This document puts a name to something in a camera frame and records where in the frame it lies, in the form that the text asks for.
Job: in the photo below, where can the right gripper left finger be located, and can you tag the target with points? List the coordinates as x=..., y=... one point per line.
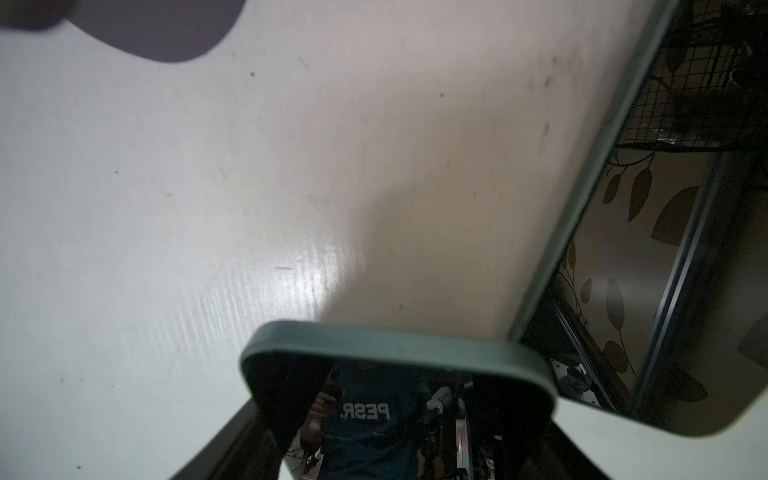
x=243, y=449

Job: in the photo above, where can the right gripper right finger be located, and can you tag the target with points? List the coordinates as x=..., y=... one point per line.
x=558, y=458

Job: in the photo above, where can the black phone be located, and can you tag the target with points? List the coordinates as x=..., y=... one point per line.
x=341, y=402
x=653, y=301

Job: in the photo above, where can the grey round stand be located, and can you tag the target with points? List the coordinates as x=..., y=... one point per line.
x=166, y=31

